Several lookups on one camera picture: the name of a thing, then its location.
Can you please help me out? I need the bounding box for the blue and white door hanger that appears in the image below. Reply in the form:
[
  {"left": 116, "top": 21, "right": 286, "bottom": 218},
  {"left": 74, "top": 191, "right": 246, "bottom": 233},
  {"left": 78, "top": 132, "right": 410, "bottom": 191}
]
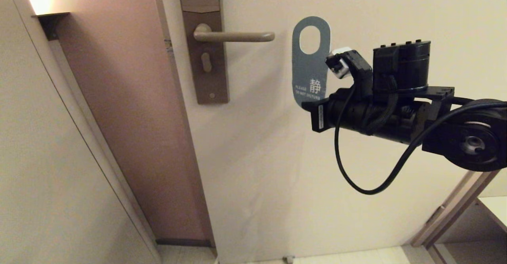
[{"left": 292, "top": 16, "right": 332, "bottom": 108}]

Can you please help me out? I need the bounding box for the white room door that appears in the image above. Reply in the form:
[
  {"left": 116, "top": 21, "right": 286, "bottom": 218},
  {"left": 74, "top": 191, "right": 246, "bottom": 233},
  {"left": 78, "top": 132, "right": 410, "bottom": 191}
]
[{"left": 152, "top": 0, "right": 507, "bottom": 264}]

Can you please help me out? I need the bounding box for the brown door lock plate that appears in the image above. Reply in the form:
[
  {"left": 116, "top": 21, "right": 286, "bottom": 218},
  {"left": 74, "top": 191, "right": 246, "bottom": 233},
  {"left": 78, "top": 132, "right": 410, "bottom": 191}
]
[{"left": 177, "top": 0, "right": 229, "bottom": 105}]

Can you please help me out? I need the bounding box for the white shelf board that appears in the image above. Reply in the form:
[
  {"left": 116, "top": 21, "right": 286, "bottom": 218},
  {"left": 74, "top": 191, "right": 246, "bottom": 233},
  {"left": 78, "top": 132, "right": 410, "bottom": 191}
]
[{"left": 475, "top": 196, "right": 507, "bottom": 233}]

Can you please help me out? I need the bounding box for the thick braided black cable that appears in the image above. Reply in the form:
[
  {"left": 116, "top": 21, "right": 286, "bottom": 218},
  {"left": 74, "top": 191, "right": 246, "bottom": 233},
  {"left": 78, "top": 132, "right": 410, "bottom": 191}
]
[{"left": 364, "top": 75, "right": 399, "bottom": 135}]

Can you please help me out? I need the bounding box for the thin black camera cable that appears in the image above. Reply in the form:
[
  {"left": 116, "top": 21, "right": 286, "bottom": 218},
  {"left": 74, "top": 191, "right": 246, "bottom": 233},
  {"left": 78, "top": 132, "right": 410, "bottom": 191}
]
[{"left": 335, "top": 84, "right": 507, "bottom": 195}]

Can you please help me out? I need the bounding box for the beige metal door handle lever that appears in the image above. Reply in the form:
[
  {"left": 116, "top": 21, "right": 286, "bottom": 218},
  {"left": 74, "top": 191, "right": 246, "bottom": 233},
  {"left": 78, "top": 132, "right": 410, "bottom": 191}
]
[{"left": 194, "top": 23, "right": 275, "bottom": 43}]

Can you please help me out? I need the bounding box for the brown door frame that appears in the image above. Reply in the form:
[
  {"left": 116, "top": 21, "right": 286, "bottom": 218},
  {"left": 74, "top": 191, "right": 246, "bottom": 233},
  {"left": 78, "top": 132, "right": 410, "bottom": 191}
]
[{"left": 410, "top": 170, "right": 507, "bottom": 264}]

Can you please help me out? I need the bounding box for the black wall lamp bracket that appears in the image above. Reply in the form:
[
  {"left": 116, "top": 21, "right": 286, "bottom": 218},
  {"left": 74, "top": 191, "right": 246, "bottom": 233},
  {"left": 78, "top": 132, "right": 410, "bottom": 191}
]
[{"left": 32, "top": 13, "right": 70, "bottom": 41}]

